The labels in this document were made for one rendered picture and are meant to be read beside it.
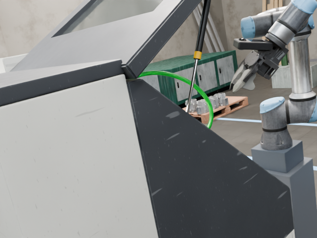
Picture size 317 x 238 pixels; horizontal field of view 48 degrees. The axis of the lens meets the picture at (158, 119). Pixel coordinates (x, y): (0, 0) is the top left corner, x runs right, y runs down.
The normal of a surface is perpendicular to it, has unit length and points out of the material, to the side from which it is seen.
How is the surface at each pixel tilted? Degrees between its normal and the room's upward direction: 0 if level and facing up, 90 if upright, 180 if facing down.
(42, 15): 90
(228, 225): 90
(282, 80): 90
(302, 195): 90
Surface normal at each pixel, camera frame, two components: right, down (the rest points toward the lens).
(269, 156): -0.71, 0.29
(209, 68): 0.68, 0.05
